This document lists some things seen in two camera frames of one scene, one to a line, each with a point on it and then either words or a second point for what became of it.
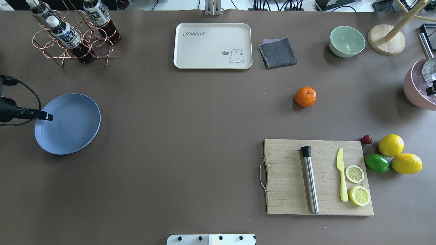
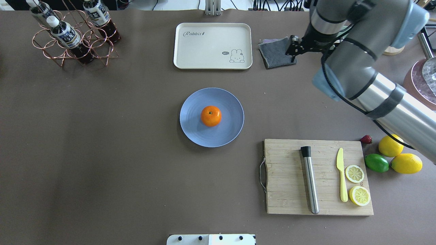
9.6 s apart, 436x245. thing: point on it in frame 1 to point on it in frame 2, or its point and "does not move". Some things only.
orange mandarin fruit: (305, 97) to (211, 116)
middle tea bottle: (67, 35) does not move
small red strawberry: (367, 139) does not move
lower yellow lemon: (407, 163) does not move
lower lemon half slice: (359, 195) does not move
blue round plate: (76, 122) to (231, 122)
